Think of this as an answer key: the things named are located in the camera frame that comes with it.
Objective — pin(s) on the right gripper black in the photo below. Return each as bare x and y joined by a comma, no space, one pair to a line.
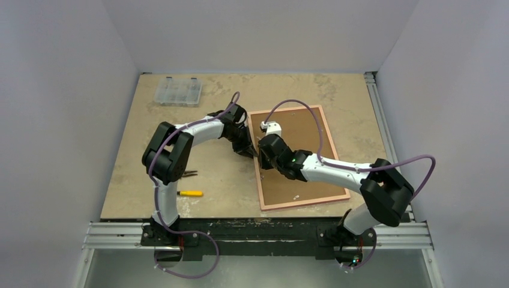
265,155

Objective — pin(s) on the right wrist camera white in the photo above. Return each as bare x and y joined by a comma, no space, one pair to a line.
271,127

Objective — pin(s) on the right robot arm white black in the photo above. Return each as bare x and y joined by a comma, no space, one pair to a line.
385,191

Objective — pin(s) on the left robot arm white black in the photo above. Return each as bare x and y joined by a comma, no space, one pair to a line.
167,154

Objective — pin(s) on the aluminium rail frame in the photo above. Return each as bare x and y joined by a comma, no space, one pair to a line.
361,128

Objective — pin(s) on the pink photo frame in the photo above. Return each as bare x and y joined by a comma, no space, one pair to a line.
300,128

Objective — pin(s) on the clear plastic organizer box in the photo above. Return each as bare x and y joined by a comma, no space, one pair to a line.
183,92

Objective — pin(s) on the yellow screwdriver near front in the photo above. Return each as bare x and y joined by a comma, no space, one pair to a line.
190,193

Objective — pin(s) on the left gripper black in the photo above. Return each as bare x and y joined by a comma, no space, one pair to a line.
246,148

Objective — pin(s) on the yellow handled pliers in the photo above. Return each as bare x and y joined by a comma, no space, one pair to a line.
189,173

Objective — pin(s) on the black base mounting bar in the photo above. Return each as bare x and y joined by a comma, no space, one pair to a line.
323,238

